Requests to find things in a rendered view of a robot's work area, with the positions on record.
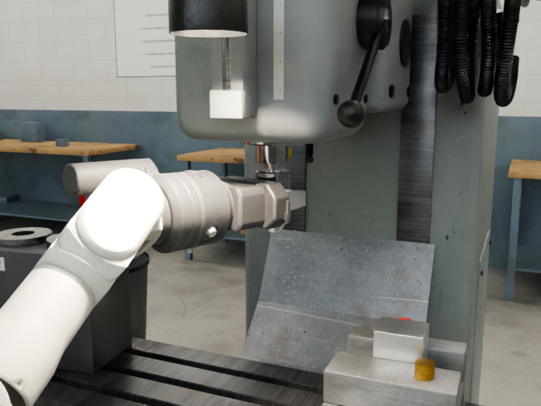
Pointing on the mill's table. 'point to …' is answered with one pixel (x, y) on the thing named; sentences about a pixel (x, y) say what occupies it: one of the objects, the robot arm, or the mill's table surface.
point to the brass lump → (424, 369)
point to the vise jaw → (386, 383)
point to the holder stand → (109, 318)
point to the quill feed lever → (377, 30)
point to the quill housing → (280, 76)
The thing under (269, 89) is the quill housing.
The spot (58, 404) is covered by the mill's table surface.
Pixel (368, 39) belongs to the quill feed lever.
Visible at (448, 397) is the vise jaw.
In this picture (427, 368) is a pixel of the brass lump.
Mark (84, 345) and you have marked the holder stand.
